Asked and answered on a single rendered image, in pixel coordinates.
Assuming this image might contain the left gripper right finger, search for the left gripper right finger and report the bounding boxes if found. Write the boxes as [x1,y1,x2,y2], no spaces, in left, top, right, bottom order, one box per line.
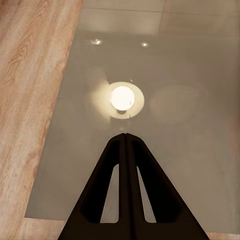
[125,133,210,240]

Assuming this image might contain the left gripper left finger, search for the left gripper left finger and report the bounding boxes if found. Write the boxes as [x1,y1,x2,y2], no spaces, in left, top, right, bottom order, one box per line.
[57,133,133,240]

